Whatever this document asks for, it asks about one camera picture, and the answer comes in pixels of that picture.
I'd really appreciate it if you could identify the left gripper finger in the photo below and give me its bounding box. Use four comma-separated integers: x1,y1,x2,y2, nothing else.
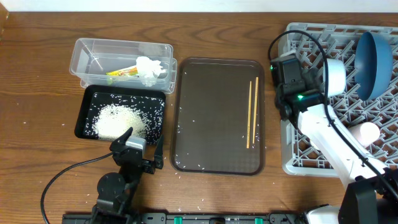
110,127,133,149
154,135,164,169

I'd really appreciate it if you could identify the pile of rice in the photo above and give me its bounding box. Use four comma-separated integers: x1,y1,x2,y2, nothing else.
92,104,150,141

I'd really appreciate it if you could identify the light blue white bowl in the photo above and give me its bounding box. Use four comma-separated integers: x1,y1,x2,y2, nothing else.
327,58,346,97

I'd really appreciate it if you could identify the dark blue plate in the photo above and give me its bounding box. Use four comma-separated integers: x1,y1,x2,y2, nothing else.
354,32,393,101

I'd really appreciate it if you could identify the yellow green snack wrapper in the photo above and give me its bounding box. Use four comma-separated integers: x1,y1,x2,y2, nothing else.
106,65,138,77

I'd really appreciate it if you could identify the white cup pink inside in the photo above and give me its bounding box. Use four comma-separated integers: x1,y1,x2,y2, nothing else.
348,122,381,148

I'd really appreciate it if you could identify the white tissue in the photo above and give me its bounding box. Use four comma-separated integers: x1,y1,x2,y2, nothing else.
136,56,166,87

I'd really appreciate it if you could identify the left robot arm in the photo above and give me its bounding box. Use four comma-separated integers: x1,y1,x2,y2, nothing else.
89,128,164,224

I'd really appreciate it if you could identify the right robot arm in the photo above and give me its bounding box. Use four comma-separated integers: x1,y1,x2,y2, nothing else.
271,55,397,223

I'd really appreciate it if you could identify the grey dishwasher rack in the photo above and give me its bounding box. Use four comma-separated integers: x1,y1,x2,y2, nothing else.
278,22,397,177

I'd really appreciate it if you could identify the black plastic tray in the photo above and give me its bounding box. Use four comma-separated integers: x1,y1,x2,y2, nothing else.
75,85,165,145

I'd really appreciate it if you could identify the right wooden chopstick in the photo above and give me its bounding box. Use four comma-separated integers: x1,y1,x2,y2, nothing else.
252,77,259,144

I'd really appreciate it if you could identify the wooden chopstick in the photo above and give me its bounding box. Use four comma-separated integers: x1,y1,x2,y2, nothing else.
246,81,252,149
252,77,259,144

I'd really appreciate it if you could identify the brown serving tray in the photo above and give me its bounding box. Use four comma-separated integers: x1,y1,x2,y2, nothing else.
170,58,266,176

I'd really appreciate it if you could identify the left wooden chopstick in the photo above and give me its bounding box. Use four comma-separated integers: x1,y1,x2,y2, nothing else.
246,81,252,149

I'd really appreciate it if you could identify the clear plastic bin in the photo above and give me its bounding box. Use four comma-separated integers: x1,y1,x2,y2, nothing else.
70,38,177,94

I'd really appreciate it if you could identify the right black cable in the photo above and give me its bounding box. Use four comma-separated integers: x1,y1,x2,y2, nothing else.
267,29,398,202

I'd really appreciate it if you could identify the black cable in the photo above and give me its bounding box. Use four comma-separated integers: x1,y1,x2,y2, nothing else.
267,29,398,202
40,151,114,224

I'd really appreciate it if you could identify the left black cable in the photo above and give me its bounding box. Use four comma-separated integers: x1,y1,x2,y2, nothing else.
40,151,114,224

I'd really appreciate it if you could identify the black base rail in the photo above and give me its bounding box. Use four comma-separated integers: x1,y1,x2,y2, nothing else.
62,213,306,224

